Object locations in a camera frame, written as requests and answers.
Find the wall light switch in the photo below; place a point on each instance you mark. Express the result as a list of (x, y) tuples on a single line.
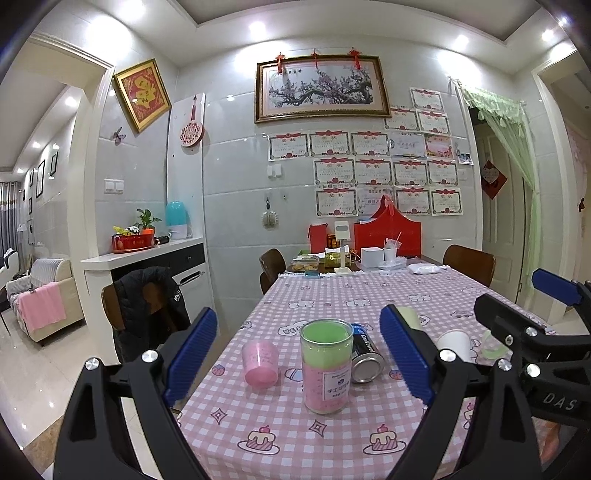
[(114, 185)]

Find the white door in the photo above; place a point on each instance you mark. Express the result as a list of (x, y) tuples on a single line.
[(501, 230)]

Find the round red wall ornament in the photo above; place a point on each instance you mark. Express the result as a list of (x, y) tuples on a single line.
[(192, 134)]

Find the red fruit tray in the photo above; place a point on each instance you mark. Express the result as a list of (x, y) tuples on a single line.
[(131, 243)]

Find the beige sofa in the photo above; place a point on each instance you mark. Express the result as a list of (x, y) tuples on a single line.
[(46, 272)]

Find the large red gift bag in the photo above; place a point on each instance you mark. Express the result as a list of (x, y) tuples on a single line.
[(388, 233)]

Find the pink plastic cup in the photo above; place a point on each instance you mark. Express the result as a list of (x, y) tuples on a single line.
[(261, 364)]

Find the green box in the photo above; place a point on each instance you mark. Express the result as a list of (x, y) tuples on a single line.
[(336, 259)]

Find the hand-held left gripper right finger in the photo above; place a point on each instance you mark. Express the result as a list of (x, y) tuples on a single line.
[(406, 350)]

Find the black metal can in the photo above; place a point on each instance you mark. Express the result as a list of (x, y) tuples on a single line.
[(367, 357)]

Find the white square box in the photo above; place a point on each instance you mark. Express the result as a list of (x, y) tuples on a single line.
[(371, 257)]

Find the pale yellow-green cup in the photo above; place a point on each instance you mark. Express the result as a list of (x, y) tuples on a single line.
[(412, 316)]

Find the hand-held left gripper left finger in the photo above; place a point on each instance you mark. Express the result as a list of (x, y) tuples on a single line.
[(196, 344)]

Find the clear light green cup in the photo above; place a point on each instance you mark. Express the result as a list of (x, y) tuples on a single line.
[(491, 349)]

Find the tall clear green pink cup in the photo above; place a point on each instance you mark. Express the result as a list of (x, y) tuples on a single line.
[(325, 369)]

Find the green lace curtain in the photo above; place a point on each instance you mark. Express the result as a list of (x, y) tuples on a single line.
[(521, 152)]

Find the black framed wall picture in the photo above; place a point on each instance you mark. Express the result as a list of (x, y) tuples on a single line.
[(40, 177), (54, 164)]

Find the white counter cabinet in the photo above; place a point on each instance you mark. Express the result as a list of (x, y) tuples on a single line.
[(138, 263)]

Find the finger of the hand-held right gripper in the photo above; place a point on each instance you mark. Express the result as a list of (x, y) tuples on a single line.
[(505, 314), (554, 282)]

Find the pink towel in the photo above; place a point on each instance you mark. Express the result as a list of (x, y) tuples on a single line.
[(41, 307)]

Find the red knot ornament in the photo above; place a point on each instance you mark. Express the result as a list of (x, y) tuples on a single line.
[(315, 57), (354, 56), (280, 62)]

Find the white plastic bag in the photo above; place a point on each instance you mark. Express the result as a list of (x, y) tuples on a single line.
[(427, 268)]

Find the small red box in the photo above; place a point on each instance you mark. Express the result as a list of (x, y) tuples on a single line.
[(317, 239)]

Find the white desk lamp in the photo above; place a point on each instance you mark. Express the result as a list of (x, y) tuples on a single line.
[(342, 230)]

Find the black jacket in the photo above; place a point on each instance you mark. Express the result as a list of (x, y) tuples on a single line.
[(138, 295)]

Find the pink checked tablecloth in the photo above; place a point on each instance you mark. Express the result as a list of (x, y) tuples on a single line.
[(286, 415)]

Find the framed blossom painting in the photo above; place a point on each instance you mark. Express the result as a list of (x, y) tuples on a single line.
[(323, 87)]

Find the grey window curtain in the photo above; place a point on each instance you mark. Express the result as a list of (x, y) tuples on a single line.
[(9, 217)]

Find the gold framed red picture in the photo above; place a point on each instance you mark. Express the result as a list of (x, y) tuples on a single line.
[(142, 94)]

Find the potted green plant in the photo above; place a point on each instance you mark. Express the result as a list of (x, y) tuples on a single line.
[(147, 219)]

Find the white round hanging tool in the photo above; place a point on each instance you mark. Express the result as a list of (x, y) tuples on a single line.
[(268, 219)]

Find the group of wall certificates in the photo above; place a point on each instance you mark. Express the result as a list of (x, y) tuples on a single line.
[(369, 173)]

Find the butterfly wall decoration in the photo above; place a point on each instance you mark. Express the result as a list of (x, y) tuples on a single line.
[(119, 135)]

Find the white cup with straws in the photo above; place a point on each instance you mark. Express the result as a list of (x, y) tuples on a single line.
[(390, 254)]

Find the red diamond door decoration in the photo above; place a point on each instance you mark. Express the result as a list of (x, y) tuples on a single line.
[(493, 179)]

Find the blue white humidifier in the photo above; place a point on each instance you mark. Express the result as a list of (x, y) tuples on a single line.
[(178, 219)]

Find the brown wooden chair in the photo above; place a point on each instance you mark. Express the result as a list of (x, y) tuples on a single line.
[(107, 304), (272, 265), (468, 263)]

